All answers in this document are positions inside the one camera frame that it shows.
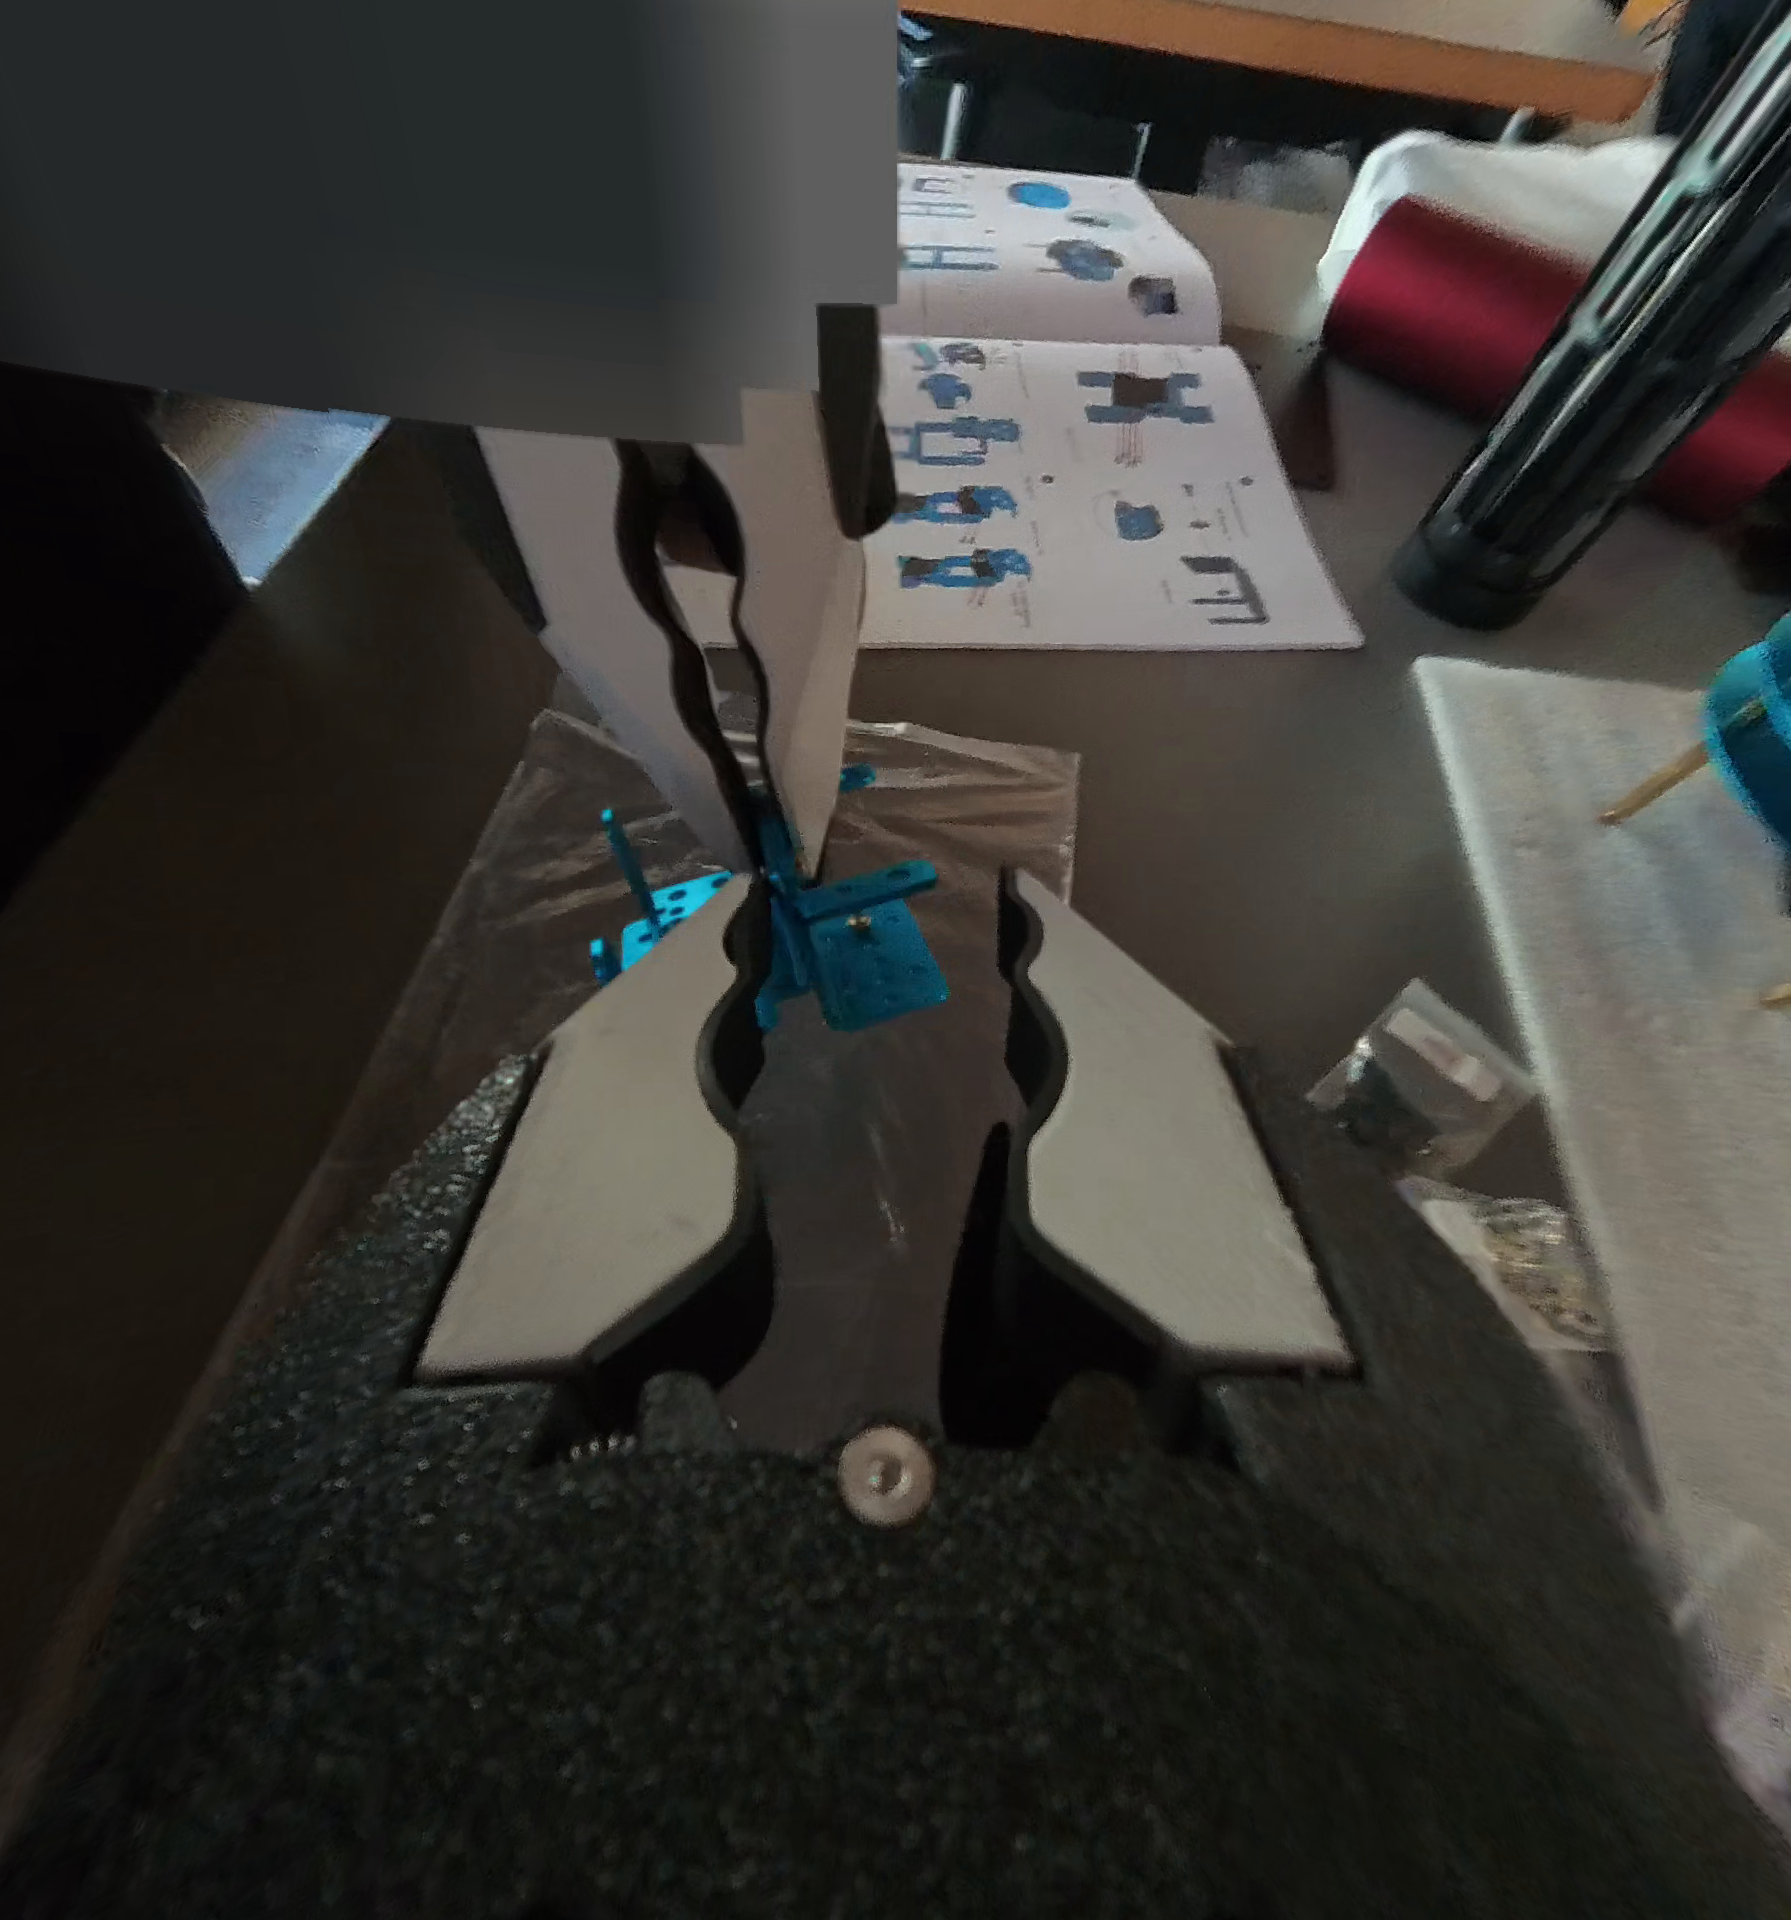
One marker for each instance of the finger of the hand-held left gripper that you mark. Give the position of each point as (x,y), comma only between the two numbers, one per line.
(804,629)
(579,586)

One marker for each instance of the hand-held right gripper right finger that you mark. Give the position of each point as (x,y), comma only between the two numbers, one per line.
(1180,1201)

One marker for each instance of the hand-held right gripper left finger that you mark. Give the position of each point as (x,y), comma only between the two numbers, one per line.
(594,1201)

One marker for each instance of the blue metal bracket assembly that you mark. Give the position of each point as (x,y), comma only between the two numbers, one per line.
(865,976)

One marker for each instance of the desk with wooden edge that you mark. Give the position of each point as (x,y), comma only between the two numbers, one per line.
(1286,53)

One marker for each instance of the clear plastic bag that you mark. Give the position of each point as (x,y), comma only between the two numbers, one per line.
(970,811)

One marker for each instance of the group of small hardware bags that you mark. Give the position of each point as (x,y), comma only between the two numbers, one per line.
(1419,1082)

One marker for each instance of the open instruction manual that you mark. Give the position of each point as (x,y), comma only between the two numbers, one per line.
(1134,496)

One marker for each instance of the white foam sheet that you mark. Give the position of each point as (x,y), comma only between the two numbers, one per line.
(1616,976)

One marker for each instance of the dark red cylinder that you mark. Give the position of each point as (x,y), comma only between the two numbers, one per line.
(1434,317)

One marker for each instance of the white cloth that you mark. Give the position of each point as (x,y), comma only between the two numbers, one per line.
(1434,175)

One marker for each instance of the black slotted cylinder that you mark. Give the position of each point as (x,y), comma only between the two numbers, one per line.
(1553,450)

